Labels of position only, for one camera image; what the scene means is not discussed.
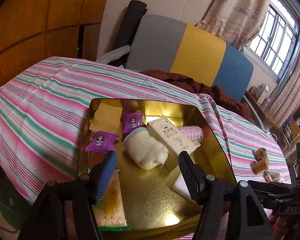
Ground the striped pink green cloth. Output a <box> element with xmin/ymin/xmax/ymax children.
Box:
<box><xmin>0</xmin><ymin>57</ymin><xmax>290</xmax><ymax>204</ymax></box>

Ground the white box on desk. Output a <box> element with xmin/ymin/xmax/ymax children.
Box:
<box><xmin>256</xmin><ymin>83</ymin><xmax>269</xmax><ymax>104</ymax></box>

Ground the purple snack packet upper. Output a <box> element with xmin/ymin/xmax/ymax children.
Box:
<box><xmin>121</xmin><ymin>111</ymin><xmax>145</xmax><ymax>134</ymax></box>

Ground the barred window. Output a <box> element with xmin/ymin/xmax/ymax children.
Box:
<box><xmin>247</xmin><ymin>0</ymin><xmax>300</xmax><ymax>80</ymax></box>

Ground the black rolled mat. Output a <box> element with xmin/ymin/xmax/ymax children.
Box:
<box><xmin>110</xmin><ymin>0</ymin><xmax>148</xmax><ymax>67</ymax></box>

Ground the purple snack packet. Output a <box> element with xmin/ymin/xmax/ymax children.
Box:
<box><xmin>121</xmin><ymin>111</ymin><xmax>145</xmax><ymax>134</ymax></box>
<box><xmin>85</xmin><ymin>131</ymin><xmax>119</xmax><ymax>154</ymax></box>

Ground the wooden wardrobe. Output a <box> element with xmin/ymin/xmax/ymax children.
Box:
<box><xmin>0</xmin><ymin>0</ymin><xmax>107</xmax><ymax>86</ymax></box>

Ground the cream rolled sock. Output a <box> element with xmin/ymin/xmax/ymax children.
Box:
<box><xmin>123</xmin><ymin>127</ymin><xmax>169</xmax><ymax>170</ymax></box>

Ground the orange snack bar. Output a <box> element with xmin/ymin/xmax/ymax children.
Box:
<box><xmin>251</xmin><ymin>157</ymin><xmax>269</xmax><ymax>175</ymax></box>

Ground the pink patterned roll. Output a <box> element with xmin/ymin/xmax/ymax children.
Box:
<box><xmin>178</xmin><ymin>126</ymin><xmax>203</xmax><ymax>142</ymax></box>

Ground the wooden desk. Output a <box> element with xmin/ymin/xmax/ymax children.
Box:
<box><xmin>242</xmin><ymin>91</ymin><xmax>283</xmax><ymax>133</ymax></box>

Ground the yellow sponge cloth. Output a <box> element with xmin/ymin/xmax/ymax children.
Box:
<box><xmin>89</xmin><ymin>102</ymin><xmax>122</xmax><ymax>134</ymax></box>

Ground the gold metal tin tray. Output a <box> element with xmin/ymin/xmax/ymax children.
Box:
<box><xmin>77</xmin><ymin>98</ymin><xmax>237</xmax><ymax>239</ymax></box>

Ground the purple snack packet lower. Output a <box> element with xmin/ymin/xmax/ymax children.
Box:
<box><xmin>85</xmin><ymin>131</ymin><xmax>119</xmax><ymax>154</ymax></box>

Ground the green essential oil box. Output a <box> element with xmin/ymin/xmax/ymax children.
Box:
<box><xmin>263</xmin><ymin>170</ymin><xmax>274</xmax><ymax>183</ymax></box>

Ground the dark red blanket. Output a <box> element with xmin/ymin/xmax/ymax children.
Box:
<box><xmin>141</xmin><ymin>70</ymin><xmax>255</xmax><ymax>124</ymax></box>

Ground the grey yellow blue chair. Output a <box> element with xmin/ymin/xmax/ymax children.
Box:
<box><xmin>126</xmin><ymin>14</ymin><xmax>254</xmax><ymax>101</ymax></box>

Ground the clear plastic wrap ball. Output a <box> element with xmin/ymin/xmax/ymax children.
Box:
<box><xmin>270</xmin><ymin>171</ymin><xmax>285</xmax><ymax>183</ymax></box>

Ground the cream carton box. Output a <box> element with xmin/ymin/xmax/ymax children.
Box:
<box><xmin>146</xmin><ymin>117</ymin><xmax>197</xmax><ymax>155</ymax></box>

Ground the cracker pack green wrapper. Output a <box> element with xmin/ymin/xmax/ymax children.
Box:
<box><xmin>93</xmin><ymin>169</ymin><xmax>130</xmax><ymax>231</ymax></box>

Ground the beige patterned curtain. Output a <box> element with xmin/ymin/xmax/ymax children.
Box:
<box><xmin>197</xmin><ymin>0</ymin><xmax>270</xmax><ymax>50</ymax></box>

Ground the white foam block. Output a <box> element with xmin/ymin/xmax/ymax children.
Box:
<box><xmin>171</xmin><ymin>173</ymin><xmax>192</xmax><ymax>202</ymax></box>

